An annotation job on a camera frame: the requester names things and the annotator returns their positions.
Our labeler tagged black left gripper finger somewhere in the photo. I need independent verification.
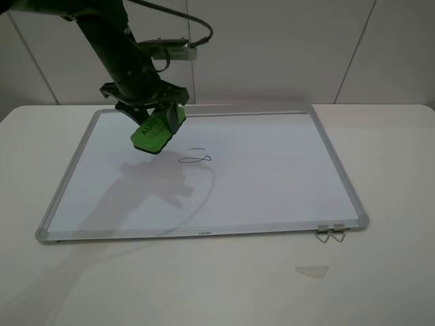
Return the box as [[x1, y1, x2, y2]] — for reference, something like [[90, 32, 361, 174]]
[[115, 103, 150, 126]]

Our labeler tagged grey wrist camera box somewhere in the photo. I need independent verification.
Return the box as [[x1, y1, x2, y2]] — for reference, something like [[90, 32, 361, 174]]
[[138, 38, 197, 60]]

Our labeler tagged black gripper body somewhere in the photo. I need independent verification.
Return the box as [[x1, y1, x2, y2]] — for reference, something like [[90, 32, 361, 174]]
[[100, 78, 189, 109]]

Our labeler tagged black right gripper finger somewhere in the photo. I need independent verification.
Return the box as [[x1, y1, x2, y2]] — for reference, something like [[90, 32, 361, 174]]
[[156, 102, 180, 134]]

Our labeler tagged aluminium framed whiteboard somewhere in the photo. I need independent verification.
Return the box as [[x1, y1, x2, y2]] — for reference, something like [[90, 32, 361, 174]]
[[35, 104, 369, 244]]

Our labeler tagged black handwriting mark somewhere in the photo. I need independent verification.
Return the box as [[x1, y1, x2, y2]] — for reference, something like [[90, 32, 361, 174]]
[[178, 147, 211, 164]]

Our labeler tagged clear tape scrap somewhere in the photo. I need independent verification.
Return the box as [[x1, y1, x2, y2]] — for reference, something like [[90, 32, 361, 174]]
[[295, 266, 329, 279]]

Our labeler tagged metal hanging clip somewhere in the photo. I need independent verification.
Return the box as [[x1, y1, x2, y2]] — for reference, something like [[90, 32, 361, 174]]
[[330, 224, 347, 243], [315, 224, 330, 244]]

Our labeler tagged left metal hanging clip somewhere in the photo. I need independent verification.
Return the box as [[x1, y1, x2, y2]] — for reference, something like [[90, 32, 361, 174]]
[[315, 224, 330, 244]]

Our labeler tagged black camera cable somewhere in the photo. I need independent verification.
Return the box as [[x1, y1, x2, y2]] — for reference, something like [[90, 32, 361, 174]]
[[127, 0, 214, 73]]

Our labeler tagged dark robot arm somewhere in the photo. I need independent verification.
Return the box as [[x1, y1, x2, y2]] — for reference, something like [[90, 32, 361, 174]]
[[1, 0, 189, 134]]

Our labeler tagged green whiteboard eraser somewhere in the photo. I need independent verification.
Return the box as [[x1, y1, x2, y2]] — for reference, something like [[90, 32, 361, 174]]
[[130, 105, 186, 155]]

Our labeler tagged right metal hanging clip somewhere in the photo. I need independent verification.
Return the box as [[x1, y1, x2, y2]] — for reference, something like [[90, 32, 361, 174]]
[[330, 224, 347, 243]]

